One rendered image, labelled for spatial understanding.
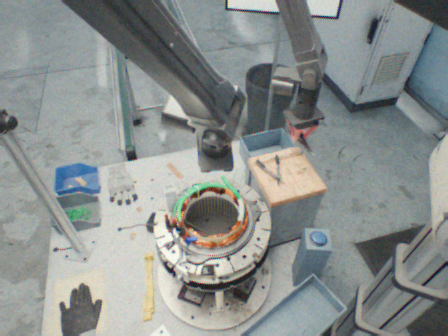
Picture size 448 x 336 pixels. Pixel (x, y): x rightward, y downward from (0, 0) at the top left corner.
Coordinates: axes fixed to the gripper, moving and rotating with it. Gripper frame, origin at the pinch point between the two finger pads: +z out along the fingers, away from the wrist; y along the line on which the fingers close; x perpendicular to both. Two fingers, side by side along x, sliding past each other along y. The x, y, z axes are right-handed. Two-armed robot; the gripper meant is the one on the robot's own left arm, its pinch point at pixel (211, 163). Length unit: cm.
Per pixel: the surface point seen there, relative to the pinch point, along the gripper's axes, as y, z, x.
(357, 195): -29, 143, 122
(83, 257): 11, 58, -41
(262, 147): -23, 43, 26
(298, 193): 0.9, 25.0, 29.2
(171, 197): 2.1, 17.9, -9.1
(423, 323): 52, 110, 120
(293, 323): 35.4, 16.5, 18.6
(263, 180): -4.9, 28.3, 19.8
